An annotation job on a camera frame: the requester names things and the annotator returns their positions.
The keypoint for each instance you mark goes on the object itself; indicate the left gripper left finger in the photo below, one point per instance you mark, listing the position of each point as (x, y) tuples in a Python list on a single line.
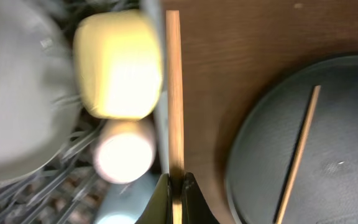
[(159, 207)]

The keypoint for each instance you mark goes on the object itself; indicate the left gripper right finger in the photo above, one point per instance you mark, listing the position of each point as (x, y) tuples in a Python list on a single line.
[(194, 206)]

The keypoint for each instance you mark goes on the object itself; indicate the blue plastic cup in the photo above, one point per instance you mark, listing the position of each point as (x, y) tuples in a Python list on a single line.
[(125, 203)]

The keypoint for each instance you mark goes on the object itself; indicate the wooden chopstick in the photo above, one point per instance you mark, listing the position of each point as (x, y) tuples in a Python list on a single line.
[(175, 112), (298, 154)]

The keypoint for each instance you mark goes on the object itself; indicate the pink plastic cup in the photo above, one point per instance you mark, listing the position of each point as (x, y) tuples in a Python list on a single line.
[(125, 150)]

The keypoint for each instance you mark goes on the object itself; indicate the yellow bowl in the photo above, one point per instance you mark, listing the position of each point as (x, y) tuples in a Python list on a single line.
[(119, 64)]

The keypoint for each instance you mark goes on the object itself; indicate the grey round plate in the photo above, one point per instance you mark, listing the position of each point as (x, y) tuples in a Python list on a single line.
[(39, 100)]

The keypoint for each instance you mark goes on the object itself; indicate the grey dishwasher rack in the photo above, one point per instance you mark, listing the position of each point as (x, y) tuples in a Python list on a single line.
[(66, 189)]

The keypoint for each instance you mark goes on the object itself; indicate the round black tray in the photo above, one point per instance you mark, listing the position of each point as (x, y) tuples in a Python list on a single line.
[(326, 186)]

